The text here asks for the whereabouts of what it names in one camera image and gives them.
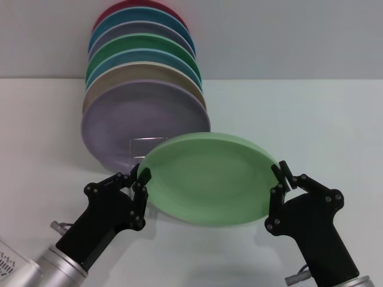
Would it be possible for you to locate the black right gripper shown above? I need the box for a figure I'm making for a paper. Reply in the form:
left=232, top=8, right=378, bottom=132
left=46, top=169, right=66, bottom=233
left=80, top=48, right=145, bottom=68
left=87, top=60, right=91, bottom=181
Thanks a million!
left=264, top=160, right=360, bottom=287

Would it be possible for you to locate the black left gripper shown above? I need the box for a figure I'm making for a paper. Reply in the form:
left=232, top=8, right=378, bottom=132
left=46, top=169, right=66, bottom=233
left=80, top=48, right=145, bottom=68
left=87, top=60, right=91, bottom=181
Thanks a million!
left=56, top=163, right=153, bottom=265

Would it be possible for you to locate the light green plate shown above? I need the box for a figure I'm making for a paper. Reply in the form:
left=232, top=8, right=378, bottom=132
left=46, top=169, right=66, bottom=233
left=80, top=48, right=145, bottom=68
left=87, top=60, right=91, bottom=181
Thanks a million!
left=138, top=132, right=281, bottom=228

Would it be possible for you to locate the lilac plate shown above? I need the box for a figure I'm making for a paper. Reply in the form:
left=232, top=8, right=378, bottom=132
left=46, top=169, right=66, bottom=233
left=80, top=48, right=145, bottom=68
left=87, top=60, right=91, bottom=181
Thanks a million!
left=80, top=80, right=211, bottom=175

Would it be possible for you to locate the beige plate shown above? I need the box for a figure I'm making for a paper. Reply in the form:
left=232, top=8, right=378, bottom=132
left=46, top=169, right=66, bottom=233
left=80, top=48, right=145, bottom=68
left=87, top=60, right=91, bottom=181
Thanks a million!
left=83, top=62, right=207, bottom=115

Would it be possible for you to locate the light blue plate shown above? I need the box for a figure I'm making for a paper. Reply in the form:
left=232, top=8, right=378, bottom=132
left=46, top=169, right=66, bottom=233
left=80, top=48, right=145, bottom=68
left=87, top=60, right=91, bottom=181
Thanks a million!
left=85, top=48, right=203, bottom=92

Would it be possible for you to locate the dark green plate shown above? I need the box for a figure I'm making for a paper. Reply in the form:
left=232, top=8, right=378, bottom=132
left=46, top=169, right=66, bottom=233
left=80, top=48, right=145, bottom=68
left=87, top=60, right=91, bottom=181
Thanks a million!
left=86, top=33, right=200, bottom=82

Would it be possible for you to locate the grey plate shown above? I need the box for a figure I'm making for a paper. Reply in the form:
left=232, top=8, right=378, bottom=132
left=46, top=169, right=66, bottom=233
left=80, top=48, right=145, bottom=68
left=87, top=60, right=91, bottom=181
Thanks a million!
left=88, top=20, right=197, bottom=59

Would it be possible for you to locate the teal blue plate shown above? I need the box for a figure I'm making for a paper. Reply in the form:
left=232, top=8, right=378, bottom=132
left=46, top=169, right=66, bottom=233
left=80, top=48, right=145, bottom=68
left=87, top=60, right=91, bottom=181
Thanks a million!
left=89, top=7, right=196, bottom=55

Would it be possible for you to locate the maroon red plate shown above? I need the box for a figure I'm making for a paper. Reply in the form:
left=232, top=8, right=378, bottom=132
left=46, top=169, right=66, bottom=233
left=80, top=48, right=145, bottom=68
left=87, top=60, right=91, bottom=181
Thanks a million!
left=92, top=0, right=190, bottom=33

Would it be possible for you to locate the metal wire plate rack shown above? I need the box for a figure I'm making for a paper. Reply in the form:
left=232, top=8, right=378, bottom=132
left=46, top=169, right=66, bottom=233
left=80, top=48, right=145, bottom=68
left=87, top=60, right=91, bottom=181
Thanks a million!
left=129, top=136, right=168, bottom=173

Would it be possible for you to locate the left gripper cable connector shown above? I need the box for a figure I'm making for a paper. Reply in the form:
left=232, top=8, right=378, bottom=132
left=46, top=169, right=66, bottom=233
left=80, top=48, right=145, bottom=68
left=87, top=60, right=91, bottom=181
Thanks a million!
left=50, top=220, right=72, bottom=236

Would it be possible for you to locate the gripper cable connector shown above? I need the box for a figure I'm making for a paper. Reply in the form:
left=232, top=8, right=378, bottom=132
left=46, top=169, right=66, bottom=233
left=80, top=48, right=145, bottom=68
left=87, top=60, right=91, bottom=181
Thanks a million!
left=284, top=265, right=312, bottom=285
left=50, top=220, right=72, bottom=236

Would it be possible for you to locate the right gripper cable connector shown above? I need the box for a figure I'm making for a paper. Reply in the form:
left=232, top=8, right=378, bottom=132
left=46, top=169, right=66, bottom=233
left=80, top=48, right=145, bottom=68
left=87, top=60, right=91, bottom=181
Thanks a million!
left=284, top=265, right=312, bottom=285

